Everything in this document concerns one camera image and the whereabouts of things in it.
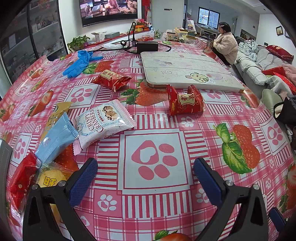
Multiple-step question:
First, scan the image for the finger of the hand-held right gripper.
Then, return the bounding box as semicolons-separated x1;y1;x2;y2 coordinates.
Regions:
269;207;287;232

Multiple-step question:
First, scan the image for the plain red snack packet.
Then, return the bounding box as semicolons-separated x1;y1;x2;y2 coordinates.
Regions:
9;152;40;211

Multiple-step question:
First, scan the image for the glass door display cabinet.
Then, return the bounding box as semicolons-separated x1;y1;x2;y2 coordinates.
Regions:
0;0;68;86

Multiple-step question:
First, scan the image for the pale green chair back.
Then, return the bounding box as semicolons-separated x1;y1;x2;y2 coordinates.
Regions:
261;89;284;112

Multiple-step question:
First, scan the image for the pink strawberry print tablecloth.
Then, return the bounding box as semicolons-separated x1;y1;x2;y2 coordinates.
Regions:
0;37;296;241

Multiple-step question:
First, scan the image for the grey storage box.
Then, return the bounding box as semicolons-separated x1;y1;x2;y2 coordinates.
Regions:
0;139;14;188

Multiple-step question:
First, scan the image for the red embroidered cushion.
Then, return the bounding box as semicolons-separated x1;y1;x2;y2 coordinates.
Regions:
265;44;294;61
262;66;296;93

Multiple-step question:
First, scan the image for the wall television screen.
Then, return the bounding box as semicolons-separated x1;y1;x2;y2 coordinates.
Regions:
79;0;138;28

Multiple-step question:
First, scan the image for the green potted plant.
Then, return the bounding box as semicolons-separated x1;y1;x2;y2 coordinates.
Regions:
67;35;90;52

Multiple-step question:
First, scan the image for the red hanging wall decoration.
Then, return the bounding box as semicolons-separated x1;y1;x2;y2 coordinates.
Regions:
142;0;151;22

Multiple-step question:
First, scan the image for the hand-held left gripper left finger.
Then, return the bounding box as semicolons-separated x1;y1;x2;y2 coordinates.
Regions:
22;158;100;241

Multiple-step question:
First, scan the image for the yellow rice cracker packet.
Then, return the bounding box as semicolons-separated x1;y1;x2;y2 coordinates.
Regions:
37;162;77;223

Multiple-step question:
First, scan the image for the white cookie snack packet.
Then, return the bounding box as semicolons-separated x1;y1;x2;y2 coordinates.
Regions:
72;99;137;156

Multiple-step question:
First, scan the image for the white standing air conditioner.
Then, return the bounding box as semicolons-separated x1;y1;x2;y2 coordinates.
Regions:
157;0;187;32

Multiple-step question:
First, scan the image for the blue nitrile glove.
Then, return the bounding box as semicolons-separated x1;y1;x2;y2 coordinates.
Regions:
62;57;92;78
77;50;100;62

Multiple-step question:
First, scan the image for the light blue snack packet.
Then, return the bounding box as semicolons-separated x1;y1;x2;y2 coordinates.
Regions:
35;114;80;168

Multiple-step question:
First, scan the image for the black power adapter with cable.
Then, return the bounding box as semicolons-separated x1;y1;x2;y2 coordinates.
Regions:
89;22;172;54

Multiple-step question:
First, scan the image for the grey sofa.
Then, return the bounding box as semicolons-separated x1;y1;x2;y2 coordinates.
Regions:
233;44;296;93

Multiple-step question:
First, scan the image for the red snack packet gold label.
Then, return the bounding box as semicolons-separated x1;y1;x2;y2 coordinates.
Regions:
166;85;205;116

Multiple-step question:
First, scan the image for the dark wall painting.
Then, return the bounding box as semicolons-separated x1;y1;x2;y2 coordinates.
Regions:
240;29;257;42

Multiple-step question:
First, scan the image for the pink fluffy blanket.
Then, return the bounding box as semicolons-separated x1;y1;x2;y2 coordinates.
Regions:
281;64;296;80

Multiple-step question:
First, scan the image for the grey blue padded jacket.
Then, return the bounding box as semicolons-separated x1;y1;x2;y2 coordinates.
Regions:
238;39;258;62

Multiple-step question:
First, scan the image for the red snack packet yellow print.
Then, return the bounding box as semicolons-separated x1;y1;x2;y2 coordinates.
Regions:
91;69;132;92

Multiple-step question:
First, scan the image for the black bag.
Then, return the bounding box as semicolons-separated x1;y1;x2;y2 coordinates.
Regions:
274;96;296;126

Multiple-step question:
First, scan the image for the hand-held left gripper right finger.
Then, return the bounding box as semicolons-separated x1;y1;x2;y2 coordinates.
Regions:
193;157;270;241

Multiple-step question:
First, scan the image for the dark framed window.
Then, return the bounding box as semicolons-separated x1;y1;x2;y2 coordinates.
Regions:
198;7;220;26

